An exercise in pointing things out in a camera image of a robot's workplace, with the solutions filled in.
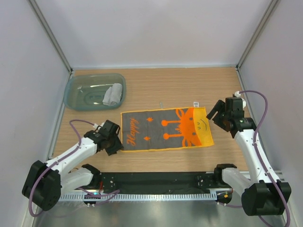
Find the grey orange towel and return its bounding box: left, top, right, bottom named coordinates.
left=121, top=106, right=214, bottom=152

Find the grey panda towel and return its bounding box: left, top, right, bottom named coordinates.
left=102, top=83, right=123, bottom=106

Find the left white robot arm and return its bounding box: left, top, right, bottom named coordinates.
left=22, top=120, right=123, bottom=217

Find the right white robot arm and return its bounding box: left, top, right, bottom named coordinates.
left=206, top=96, right=292, bottom=216

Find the teal plastic container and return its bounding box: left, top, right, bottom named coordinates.
left=63, top=73, right=126, bottom=111

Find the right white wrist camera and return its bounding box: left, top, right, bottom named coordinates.
left=233, top=91, right=247, bottom=108

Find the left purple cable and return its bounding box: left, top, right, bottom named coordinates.
left=28, top=119, right=121, bottom=218

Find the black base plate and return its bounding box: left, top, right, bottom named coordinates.
left=88, top=172, right=230, bottom=193

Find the white slotted cable duct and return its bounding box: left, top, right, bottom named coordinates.
left=59, top=192, right=217, bottom=202

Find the aluminium rail frame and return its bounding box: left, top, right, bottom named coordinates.
left=28, top=0, right=303, bottom=227

